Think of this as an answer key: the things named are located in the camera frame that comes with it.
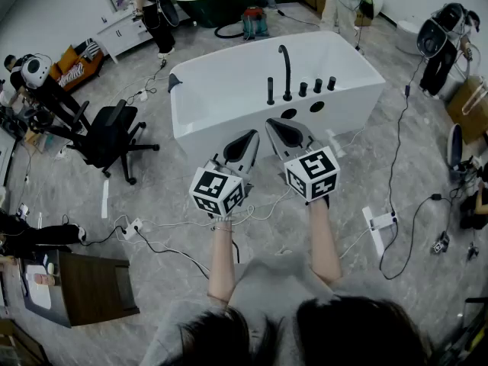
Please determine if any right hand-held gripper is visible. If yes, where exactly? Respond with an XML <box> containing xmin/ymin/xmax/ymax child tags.
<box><xmin>265</xmin><ymin>117</ymin><xmax>342</xmax><ymax>206</ymax></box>

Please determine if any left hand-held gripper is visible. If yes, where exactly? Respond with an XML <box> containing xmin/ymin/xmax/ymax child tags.
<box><xmin>188</xmin><ymin>129</ymin><xmax>262</xmax><ymax>220</ymax></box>

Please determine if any person's right forearm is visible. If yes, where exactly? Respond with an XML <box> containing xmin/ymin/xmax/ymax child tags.
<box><xmin>306</xmin><ymin>198</ymin><xmax>343</xmax><ymax>286</ymax></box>

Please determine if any person's left forearm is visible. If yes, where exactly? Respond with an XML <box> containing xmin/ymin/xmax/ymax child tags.
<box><xmin>207</xmin><ymin>219</ymin><xmax>239</xmax><ymax>305</ymax></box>

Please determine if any white bathtub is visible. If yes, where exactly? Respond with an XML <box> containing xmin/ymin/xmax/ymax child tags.
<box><xmin>169</xmin><ymin>30</ymin><xmax>387</xmax><ymax>167</ymax></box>

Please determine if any dark green bathtub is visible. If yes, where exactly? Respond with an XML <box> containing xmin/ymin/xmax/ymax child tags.
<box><xmin>173</xmin><ymin>0</ymin><xmax>257</xmax><ymax>29</ymax></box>

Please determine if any black curved faucet spout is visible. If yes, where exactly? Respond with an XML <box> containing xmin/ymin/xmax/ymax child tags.
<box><xmin>278</xmin><ymin>44</ymin><xmax>294</xmax><ymax>103</ymax></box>

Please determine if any red and green vacuum cleaner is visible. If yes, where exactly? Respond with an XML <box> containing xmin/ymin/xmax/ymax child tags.
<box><xmin>240</xmin><ymin>6</ymin><xmax>270</xmax><ymax>40</ymax></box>

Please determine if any black office chair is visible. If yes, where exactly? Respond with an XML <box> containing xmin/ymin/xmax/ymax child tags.
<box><xmin>67</xmin><ymin>99</ymin><xmax>161</xmax><ymax>186</ymax></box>

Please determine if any person's grey shirt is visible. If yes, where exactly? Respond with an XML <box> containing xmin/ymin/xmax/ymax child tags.
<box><xmin>139</xmin><ymin>250</ymin><xmax>432</xmax><ymax>366</ymax></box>

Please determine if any white floor board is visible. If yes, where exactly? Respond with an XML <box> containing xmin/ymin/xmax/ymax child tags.
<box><xmin>361</xmin><ymin>206</ymin><xmax>386</xmax><ymax>257</ymax></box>
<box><xmin>101</xmin><ymin>179</ymin><xmax>111</xmax><ymax>220</ymax></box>

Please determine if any white toilet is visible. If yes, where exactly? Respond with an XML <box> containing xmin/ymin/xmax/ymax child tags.
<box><xmin>394</xmin><ymin>19</ymin><xmax>425</xmax><ymax>56</ymax></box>

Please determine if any white cabinet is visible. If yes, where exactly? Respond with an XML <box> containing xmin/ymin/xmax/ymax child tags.
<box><xmin>96</xmin><ymin>11</ymin><xmax>154</xmax><ymax>65</ymax></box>

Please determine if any large black grey backpack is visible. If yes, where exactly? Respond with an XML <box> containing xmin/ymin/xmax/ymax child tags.
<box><xmin>416</xmin><ymin>2</ymin><xmax>469</xmax><ymax>59</ymax></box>

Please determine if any small black grey device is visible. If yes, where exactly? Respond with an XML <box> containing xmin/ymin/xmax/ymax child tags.
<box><xmin>432</xmin><ymin>231</ymin><xmax>451</xmax><ymax>255</ymax></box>

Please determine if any orange sofa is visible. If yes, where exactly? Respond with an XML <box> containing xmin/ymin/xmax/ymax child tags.
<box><xmin>48</xmin><ymin>38</ymin><xmax>105</xmax><ymax>92</ymax></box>

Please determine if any brown wooden cabinet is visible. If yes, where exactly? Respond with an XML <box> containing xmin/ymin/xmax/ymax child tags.
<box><xmin>21</xmin><ymin>249</ymin><xmax>141</xmax><ymax>328</ymax></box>

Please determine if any white round backpack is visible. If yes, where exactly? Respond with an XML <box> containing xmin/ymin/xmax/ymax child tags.
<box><xmin>21</xmin><ymin>56</ymin><xmax>53</xmax><ymax>90</ymax></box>

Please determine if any black vacuum hose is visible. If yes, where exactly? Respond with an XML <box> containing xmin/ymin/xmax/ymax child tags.
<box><xmin>213</xmin><ymin>20</ymin><xmax>246</xmax><ymax>40</ymax></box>

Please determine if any long black cable with adapter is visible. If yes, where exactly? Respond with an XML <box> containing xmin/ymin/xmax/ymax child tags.
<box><xmin>378</xmin><ymin>56</ymin><xmax>427</xmax><ymax>281</ymax></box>

